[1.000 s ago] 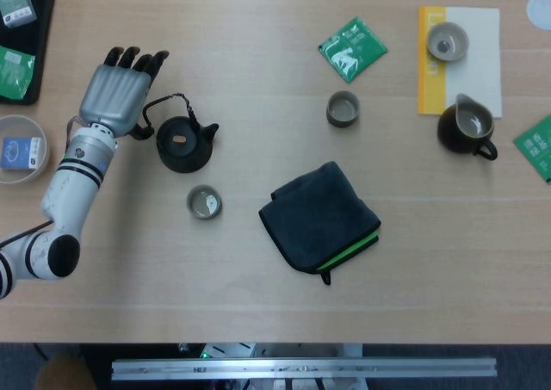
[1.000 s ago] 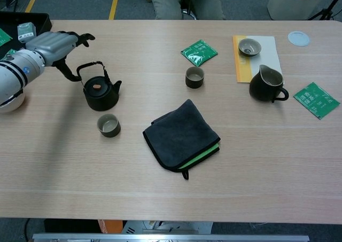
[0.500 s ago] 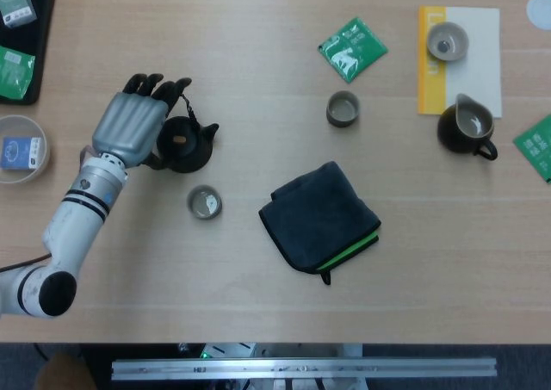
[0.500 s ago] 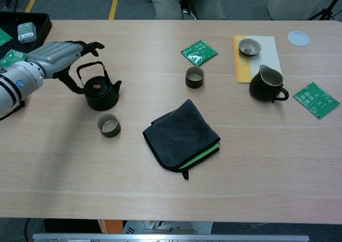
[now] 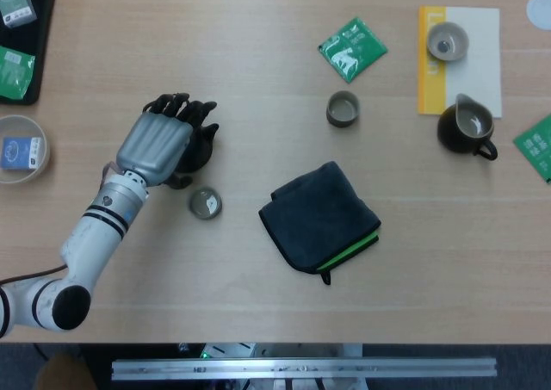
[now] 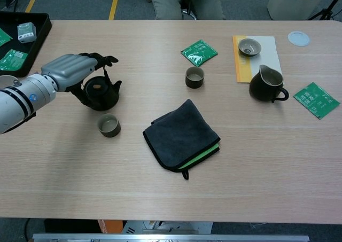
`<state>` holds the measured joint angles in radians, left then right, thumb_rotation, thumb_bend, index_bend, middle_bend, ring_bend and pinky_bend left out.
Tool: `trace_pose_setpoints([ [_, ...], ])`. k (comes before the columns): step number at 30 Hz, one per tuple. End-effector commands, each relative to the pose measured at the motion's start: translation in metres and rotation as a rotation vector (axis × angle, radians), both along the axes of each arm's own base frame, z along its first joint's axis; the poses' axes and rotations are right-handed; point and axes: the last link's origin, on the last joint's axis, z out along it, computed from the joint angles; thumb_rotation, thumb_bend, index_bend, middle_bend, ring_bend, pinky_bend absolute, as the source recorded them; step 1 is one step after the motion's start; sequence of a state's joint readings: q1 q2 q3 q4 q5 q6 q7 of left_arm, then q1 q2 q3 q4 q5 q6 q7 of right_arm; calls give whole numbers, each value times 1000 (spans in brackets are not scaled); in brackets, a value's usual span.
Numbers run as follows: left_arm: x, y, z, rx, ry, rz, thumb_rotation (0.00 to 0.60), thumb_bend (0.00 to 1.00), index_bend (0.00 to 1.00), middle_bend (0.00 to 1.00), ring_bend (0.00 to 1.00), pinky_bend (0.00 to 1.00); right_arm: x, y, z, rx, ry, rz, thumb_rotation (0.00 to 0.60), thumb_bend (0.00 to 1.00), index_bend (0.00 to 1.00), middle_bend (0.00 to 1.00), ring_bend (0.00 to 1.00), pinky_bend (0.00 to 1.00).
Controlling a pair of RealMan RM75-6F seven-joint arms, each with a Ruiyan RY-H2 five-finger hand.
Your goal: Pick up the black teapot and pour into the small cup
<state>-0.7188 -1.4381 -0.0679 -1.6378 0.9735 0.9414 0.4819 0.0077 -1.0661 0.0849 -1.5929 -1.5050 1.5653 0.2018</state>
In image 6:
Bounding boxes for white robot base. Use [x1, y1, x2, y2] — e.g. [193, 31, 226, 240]
[121, 220, 213, 235]

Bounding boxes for aluminium rail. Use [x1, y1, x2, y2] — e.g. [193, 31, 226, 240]
[32, 233, 310, 242]

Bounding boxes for seated person legs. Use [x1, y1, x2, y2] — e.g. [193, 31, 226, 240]
[150, 0, 225, 20]

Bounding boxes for dark grey folded cloth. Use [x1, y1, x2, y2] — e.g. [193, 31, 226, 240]
[142, 99, 221, 181]

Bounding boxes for black tray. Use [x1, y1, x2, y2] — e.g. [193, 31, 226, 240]
[0, 11, 53, 78]

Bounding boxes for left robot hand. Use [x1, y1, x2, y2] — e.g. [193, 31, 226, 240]
[40, 52, 119, 106]

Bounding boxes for black tripod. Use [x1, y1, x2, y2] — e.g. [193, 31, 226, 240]
[308, 0, 342, 21]

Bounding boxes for grey white tea packet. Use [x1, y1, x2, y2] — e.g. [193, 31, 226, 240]
[17, 22, 37, 43]

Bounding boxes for black ceramic pitcher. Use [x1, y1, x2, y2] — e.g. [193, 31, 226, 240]
[248, 64, 290, 103]

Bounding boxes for green tea packet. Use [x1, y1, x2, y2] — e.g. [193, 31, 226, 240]
[293, 82, 341, 120]
[0, 28, 13, 47]
[180, 39, 219, 67]
[0, 49, 28, 72]

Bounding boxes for grey ceramic bowl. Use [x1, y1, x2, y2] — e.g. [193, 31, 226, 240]
[238, 38, 262, 58]

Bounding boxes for black teapot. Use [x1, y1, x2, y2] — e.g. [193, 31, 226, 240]
[83, 65, 122, 112]

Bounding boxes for orange object under table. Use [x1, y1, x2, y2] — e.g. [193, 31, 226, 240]
[97, 220, 123, 234]

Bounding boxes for yellow and white booklet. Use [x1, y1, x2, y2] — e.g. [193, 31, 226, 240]
[232, 35, 284, 84]

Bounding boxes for grey ceramic teacup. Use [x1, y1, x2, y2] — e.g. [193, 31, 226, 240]
[96, 113, 121, 138]
[185, 66, 205, 89]

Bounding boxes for white storage bin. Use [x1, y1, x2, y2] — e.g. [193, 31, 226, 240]
[267, 0, 325, 21]

